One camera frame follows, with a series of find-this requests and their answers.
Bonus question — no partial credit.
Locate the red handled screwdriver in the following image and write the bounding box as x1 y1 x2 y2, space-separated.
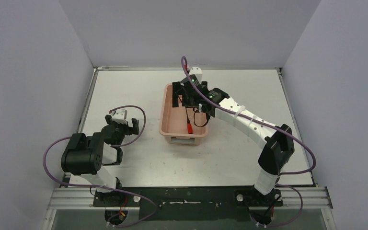
184 107 193 134

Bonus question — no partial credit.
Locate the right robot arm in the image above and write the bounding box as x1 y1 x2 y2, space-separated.
172 75 295 206

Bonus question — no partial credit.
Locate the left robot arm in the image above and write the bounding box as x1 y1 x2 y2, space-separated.
61 115 139 207

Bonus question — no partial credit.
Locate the pink plastic bin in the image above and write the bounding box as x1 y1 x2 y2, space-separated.
159 83 208 145

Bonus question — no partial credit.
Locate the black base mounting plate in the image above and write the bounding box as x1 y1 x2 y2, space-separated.
92 185 283 221

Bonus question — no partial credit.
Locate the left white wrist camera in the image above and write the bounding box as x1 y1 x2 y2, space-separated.
111 109 127 125

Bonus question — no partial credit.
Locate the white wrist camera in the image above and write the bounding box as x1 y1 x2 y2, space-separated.
111 109 127 125
188 67 203 84

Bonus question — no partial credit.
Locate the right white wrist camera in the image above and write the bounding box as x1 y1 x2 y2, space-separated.
188 67 203 84

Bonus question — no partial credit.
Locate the aluminium frame rail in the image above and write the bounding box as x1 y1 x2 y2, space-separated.
48 187 333 210

